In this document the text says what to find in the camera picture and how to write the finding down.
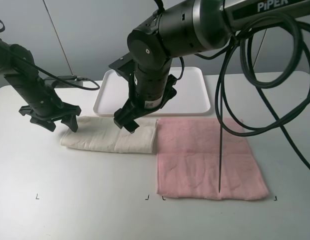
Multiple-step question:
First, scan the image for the white textured towel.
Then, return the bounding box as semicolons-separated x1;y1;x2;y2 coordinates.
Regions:
60;116;157;154

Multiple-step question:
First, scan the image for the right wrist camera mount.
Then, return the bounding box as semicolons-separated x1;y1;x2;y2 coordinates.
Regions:
108;52;135;81

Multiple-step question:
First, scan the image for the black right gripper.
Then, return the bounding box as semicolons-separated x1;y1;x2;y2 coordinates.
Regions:
113;63;177;133

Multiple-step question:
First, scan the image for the right black cable bundle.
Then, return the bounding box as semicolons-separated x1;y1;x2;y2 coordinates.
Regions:
194;12;310;193

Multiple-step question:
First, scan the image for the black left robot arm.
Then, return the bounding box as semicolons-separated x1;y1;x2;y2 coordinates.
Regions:
0;39;81;132

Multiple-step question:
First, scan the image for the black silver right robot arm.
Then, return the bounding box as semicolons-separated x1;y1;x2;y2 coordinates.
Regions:
110;0;310;133

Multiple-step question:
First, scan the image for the pink textured towel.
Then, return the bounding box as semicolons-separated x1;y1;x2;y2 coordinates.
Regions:
156;117;269;201

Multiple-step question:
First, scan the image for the white rectangular plastic tray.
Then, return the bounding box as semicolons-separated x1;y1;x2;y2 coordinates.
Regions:
93;67;211;117

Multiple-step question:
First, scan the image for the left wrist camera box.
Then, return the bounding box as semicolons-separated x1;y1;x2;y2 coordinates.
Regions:
43;74;85;88

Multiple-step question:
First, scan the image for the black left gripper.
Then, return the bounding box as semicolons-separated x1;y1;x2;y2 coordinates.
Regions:
18;100;82;133

